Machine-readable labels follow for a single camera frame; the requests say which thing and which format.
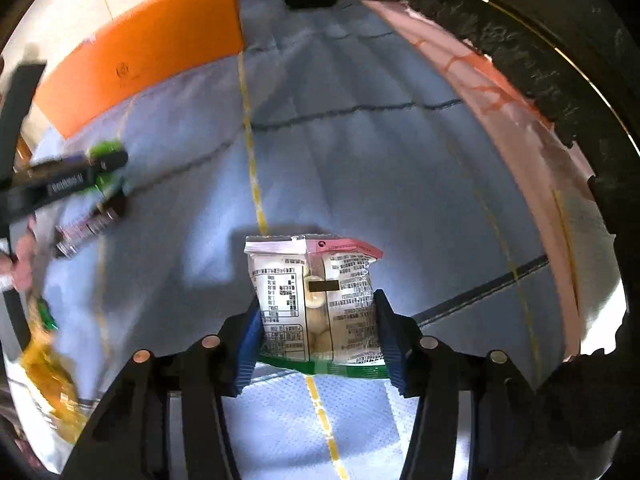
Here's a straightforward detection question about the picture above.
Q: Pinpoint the orange storage box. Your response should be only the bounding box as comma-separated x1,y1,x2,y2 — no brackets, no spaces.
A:
32,0,246,140

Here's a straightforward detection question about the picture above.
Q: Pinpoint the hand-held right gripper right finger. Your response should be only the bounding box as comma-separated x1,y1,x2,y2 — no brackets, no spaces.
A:
372,287,541,480

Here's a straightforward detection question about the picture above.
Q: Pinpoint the white snack packet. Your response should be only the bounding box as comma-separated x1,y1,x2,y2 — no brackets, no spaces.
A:
243,234,388,378

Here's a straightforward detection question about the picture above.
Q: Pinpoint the pink cloth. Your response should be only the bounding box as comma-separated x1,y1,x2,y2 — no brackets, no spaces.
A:
362,0,598,363

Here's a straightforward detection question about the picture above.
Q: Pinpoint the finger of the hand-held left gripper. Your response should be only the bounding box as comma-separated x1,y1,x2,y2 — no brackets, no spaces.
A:
95,191,129,217
87,150,130,175

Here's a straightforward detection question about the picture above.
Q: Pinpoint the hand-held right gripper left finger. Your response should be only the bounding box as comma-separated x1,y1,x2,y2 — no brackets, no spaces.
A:
62,295,263,480

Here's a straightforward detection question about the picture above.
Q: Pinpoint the yellow snack packet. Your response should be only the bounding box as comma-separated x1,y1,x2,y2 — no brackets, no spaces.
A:
17,297,95,446

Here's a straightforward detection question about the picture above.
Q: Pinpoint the purple and green snack packet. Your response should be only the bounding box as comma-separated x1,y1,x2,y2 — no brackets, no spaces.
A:
52,140,132,261

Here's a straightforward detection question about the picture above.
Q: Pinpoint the person's left hand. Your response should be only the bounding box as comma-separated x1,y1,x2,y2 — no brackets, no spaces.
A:
0,215,37,293

